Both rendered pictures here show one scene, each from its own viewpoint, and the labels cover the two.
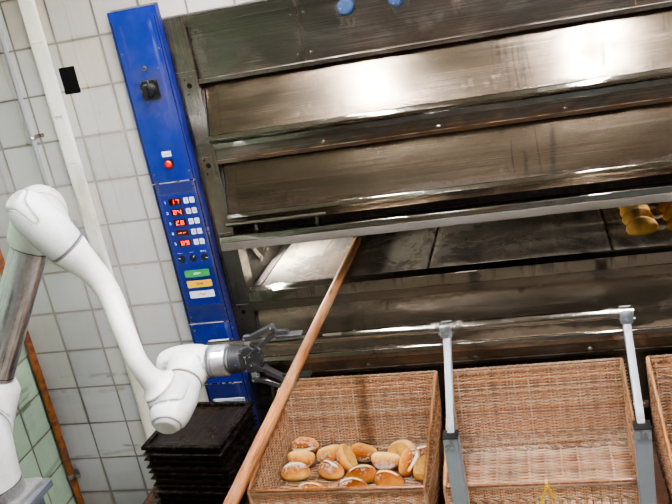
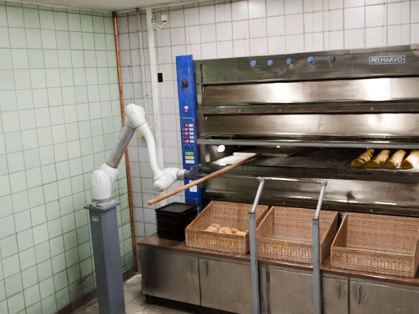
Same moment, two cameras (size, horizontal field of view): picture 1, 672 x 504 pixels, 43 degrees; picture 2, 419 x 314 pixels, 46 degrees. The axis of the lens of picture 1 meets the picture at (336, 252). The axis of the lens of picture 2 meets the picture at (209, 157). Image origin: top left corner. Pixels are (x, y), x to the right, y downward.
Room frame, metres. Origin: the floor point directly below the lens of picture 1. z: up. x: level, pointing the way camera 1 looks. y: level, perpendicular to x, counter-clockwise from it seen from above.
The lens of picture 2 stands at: (-1.55, -0.80, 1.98)
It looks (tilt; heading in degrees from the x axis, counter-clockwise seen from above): 9 degrees down; 14
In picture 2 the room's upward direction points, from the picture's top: 3 degrees counter-clockwise
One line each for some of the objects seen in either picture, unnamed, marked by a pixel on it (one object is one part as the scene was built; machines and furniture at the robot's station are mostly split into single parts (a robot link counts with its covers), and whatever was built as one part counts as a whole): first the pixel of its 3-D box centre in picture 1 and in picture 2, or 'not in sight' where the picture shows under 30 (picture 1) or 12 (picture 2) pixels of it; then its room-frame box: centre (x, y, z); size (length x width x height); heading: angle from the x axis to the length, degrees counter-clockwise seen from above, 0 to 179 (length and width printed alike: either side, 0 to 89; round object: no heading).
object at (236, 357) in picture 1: (246, 358); (191, 175); (2.13, 0.30, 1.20); 0.09 x 0.07 x 0.08; 75
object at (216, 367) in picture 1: (221, 360); (183, 174); (2.15, 0.37, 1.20); 0.09 x 0.06 x 0.09; 165
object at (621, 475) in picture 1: (539, 439); (295, 233); (2.20, -0.49, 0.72); 0.56 x 0.49 x 0.28; 75
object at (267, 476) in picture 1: (350, 448); (227, 225); (2.36, 0.08, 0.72); 0.56 x 0.49 x 0.28; 74
